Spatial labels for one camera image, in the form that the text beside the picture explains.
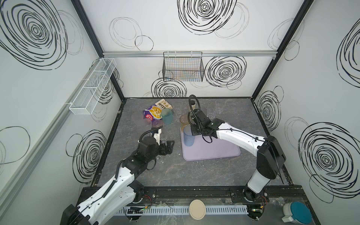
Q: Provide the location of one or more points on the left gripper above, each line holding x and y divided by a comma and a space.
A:
166, 147

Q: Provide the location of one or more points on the lilac plastic tray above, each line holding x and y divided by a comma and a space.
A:
201, 150

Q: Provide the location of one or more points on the blue drinking glass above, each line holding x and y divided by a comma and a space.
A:
188, 137

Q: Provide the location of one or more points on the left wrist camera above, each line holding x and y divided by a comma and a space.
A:
156, 135

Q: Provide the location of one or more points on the clear glass near tray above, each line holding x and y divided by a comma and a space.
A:
211, 112

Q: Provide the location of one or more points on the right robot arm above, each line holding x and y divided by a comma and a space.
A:
269, 155

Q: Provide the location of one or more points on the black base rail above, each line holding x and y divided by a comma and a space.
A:
235, 193

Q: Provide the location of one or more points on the white mesh wall shelf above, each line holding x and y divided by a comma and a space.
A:
89, 95

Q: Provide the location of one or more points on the colourful snack bag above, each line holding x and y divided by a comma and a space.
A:
153, 112

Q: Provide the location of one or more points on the pink drinking glass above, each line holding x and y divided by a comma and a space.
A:
157, 124

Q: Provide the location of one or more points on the black wire basket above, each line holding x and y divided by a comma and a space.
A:
183, 66

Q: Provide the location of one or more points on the beige round lid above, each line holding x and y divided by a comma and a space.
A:
197, 210

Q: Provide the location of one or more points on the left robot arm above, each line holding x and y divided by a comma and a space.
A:
121, 190

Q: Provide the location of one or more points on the white slotted cable duct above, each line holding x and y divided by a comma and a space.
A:
184, 210

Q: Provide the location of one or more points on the yellow drinking glass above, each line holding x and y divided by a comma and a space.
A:
186, 120

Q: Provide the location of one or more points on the clear glass far right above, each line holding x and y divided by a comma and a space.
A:
219, 106

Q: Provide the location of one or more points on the teal drinking glass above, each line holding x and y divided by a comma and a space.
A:
167, 116

